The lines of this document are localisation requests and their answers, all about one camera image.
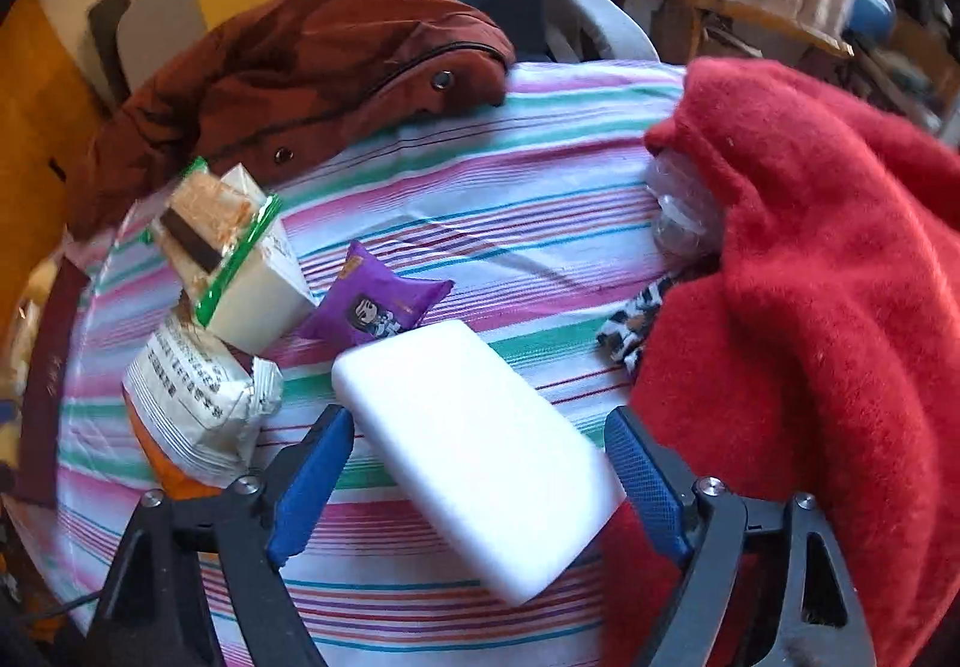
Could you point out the white foam block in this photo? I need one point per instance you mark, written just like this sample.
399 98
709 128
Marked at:
480 457

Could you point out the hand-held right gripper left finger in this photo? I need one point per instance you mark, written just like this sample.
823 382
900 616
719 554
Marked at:
307 487

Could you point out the green-edged cracker packet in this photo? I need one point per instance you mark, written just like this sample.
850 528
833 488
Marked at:
210 217

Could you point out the white printed snack packet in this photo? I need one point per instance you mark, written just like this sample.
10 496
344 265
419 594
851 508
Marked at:
187 404

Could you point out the leopard print cloth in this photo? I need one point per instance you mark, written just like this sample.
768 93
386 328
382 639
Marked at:
630 329

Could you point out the orange wooden wardrobe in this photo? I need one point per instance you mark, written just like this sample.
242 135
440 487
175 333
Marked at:
37 149

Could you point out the red fleece blanket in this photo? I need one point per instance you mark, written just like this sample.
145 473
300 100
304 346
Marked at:
787 262

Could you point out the brown jacket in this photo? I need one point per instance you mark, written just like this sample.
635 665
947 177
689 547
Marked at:
300 51

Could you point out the blue cup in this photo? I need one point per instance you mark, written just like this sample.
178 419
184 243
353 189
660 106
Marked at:
871 10

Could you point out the purple snack packet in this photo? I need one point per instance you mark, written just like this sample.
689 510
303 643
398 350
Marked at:
375 310

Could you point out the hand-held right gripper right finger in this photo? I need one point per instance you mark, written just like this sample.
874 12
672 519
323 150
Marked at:
645 479

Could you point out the striped blanket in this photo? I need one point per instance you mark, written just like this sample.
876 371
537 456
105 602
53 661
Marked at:
487 202

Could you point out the clear plastic bag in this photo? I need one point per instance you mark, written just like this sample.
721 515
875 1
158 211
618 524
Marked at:
682 209

